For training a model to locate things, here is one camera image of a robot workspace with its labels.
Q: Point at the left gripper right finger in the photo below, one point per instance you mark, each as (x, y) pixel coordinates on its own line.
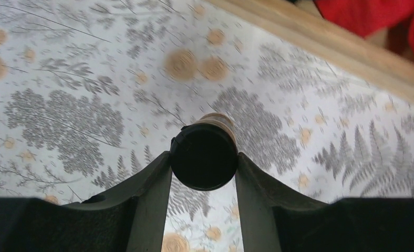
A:
(275, 217)

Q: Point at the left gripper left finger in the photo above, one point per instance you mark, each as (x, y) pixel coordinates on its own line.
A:
(127, 217)

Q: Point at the floral table mat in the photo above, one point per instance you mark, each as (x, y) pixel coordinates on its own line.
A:
(91, 92)

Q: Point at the red apron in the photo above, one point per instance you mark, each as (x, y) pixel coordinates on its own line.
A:
(365, 18)

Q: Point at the wooden rack frame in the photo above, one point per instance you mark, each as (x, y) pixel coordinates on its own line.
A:
(353, 54)

